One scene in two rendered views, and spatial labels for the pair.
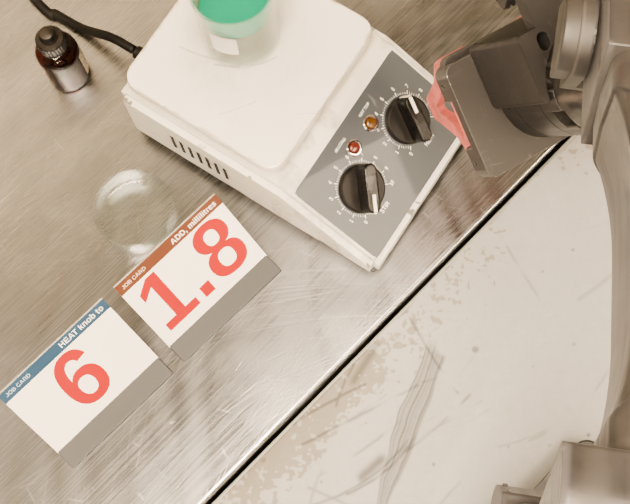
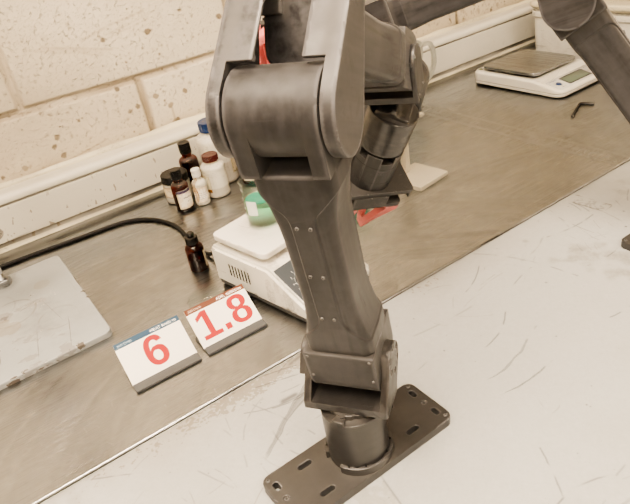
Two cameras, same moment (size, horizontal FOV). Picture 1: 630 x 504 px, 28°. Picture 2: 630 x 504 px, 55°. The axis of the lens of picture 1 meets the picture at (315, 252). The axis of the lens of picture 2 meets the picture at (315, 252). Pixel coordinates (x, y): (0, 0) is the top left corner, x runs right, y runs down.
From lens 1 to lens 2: 56 cm
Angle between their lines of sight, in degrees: 44
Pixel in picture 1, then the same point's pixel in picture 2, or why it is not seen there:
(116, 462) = (159, 392)
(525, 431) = not seen: hidden behind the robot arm
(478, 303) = not seen: hidden behind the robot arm
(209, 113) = (242, 241)
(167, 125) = (226, 254)
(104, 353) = (170, 341)
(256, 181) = (257, 268)
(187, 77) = (237, 232)
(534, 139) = (362, 190)
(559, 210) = (408, 305)
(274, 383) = (250, 364)
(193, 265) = (224, 312)
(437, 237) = not seen: hidden behind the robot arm
